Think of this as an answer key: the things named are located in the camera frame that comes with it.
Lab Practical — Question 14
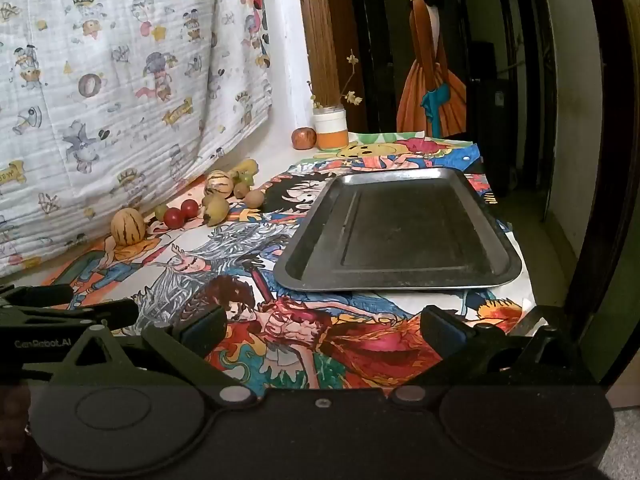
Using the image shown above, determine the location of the pale striped yellow melon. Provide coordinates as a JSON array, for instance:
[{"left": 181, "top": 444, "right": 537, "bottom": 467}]
[{"left": 204, "top": 170, "right": 235, "bottom": 199}]

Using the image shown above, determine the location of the stout yellow banana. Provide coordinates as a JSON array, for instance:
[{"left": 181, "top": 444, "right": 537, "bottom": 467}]
[{"left": 201, "top": 194, "right": 231, "bottom": 227}]

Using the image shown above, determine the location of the red apple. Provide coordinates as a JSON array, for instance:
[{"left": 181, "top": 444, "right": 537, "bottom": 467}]
[{"left": 292, "top": 127, "right": 318, "bottom": 151}]

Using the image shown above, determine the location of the metal baking tray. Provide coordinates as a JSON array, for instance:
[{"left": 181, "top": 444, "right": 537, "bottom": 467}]
[{"left": 273, "top": 168, "right": 523, "bottom": 292}]

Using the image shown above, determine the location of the wall poster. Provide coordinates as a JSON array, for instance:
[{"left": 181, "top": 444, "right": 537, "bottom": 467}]
[{"left": 380, "top": 0, "right": 469, "bottom": 139}]

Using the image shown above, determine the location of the wooden door frame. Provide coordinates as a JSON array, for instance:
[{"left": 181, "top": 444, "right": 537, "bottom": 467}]
[{"left": 295, "top": 0, "right": 369, "bottom": 134}]

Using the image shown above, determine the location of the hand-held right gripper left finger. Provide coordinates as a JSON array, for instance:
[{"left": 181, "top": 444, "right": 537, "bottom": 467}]
[{"left": 62, "top": 303, "right": 259, "bottom": 407}]

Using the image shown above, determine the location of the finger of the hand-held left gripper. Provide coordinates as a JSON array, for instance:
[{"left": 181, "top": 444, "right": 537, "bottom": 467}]
[
  {"left": 0, "top": 299, "right": 140, "bottom": 335},
  {"left": 0, "top": 283, "right": 75, "bottom": 307}
]

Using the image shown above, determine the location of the cartoon printed tablecloth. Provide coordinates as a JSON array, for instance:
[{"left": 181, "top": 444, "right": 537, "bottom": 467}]
[{"left": 40, "top": 132, "right": 537, "bottom": 392}]

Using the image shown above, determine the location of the yellow flower twig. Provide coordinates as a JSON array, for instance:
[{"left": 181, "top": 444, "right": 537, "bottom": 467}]
[{"left": 309, "top": 50, "right": 364, "bottom": 111}]

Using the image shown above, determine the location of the white and orange jar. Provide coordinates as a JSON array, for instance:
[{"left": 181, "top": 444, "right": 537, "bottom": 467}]
[{"left": 313, "top": 105, "right": 349, "bottom": 151}]

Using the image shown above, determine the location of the slim yellow banana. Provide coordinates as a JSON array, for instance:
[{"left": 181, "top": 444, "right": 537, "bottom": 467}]
[{"left": 227, "top": 158, "right": 260, "bottom": 180}]

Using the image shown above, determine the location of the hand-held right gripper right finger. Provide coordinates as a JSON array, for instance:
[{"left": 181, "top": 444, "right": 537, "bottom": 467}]
[{"left": 390, "top": 305, "right": 596, "bottom": 406}]

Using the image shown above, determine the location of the dark cabinet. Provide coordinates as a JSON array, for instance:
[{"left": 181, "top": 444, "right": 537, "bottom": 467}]
[{"left": 469, "top": 41, "right": 517, "bottom": 197}]

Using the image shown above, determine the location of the dark-striped yellow melon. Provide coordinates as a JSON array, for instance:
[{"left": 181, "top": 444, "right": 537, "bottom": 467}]
[{"left": 110, "top": 208, "right": 147, "bottom": 247}]

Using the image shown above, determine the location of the yellow bear drawing sheet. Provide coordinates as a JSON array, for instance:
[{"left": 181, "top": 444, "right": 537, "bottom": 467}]
[{"left": 332, "top": 132, "right": 482, "bottom": 171}]

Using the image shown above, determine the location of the white printed blanket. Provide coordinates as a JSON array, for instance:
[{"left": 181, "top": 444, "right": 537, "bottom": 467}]
[{"left": 0, "top": 0, "right": 275, "bottom": 278}]

